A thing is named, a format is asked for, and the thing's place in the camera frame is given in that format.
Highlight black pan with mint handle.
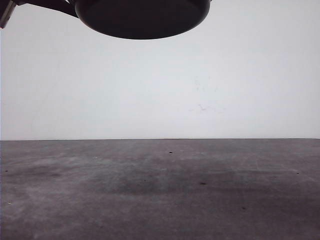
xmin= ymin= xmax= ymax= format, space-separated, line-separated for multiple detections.
xmin=0 ymin=0 xmax=211 ymax=40

